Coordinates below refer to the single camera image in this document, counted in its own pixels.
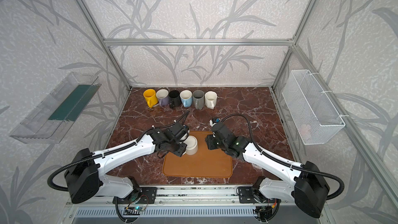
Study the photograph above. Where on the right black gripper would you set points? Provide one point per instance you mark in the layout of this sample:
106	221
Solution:
211	141

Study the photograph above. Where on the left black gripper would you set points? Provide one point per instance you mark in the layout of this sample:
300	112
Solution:
180	140

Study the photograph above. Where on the cream round mug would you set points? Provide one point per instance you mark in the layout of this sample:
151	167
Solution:
192	145

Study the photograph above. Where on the black mug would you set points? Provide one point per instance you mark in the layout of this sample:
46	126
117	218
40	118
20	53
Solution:
175	100

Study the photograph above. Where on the white faceted mug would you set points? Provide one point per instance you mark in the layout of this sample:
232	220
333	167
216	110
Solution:
210	99

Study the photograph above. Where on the purple mug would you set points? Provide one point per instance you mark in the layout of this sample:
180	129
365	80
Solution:
163	97

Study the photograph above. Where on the yellow mug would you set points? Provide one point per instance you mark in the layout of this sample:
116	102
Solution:
150	97

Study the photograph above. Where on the light blue mug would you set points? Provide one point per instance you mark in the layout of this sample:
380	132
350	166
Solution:
186	98

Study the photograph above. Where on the grey mug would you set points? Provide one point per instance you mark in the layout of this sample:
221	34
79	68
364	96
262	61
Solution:
198	99

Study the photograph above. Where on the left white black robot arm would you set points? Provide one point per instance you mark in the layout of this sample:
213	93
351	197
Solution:
87	175

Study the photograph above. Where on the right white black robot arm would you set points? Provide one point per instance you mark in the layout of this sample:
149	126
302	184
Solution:
304	184

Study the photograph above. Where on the brown rectangular tray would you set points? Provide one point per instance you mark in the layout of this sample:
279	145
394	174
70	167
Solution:
204	163

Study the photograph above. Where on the green circuit board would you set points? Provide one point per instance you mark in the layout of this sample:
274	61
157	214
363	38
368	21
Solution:
134	210

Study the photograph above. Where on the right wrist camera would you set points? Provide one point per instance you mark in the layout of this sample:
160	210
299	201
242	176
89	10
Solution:
214	121

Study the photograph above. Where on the aluminium front rail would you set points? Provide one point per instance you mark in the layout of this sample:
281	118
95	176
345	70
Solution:
194	195

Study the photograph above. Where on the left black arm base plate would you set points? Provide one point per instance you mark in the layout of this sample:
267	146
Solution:
147	195

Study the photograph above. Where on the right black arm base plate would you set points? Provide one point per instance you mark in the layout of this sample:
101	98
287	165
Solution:
253	195

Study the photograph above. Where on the white wire mesh basket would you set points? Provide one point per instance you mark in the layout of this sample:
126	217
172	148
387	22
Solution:
314	115

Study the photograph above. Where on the clear plastic wall bin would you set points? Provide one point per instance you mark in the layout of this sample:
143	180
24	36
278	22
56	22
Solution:
49	122

